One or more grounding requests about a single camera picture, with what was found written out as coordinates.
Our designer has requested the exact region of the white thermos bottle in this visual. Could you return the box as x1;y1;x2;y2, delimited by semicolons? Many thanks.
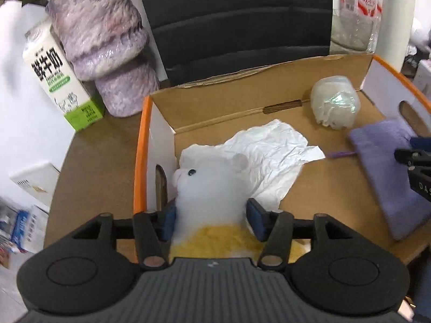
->
374;0;417;73

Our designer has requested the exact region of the purple cloth pouch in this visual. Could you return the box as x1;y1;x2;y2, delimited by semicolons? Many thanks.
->
325;118;431;241

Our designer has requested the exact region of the white cardboard box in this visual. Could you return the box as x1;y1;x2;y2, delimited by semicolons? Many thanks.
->
8;161;61;215

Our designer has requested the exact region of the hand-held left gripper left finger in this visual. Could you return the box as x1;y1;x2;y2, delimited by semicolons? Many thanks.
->
71;205;178;272

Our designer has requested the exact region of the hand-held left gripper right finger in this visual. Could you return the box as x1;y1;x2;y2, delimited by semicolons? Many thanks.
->
246;198;356;272

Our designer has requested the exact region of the crumpled white paper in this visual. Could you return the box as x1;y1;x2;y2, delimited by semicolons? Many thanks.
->
180;118;326;212

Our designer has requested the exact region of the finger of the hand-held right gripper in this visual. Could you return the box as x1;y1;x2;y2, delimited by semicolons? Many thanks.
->
394;148;431;172
410;136;431;150

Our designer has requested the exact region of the blue white carton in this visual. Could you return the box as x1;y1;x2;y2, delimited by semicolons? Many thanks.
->
12;205;50;254

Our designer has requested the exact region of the orange rimmed cardboard box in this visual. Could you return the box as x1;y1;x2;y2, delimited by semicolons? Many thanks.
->
133;54;431;266

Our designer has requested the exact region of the white pink box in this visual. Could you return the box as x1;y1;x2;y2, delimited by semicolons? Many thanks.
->
413;59;431;92

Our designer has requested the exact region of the clear plastic bottle red label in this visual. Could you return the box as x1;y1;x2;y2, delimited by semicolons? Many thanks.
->
330;0;384;55

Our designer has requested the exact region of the white yellow plush toy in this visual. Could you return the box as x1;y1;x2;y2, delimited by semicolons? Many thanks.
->
169;149;305;266

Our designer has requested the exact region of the white green milk carton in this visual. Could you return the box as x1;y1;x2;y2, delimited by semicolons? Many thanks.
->
22;18;106;132

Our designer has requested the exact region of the pile of colourful packets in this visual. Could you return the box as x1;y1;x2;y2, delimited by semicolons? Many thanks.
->
0;195;21;270

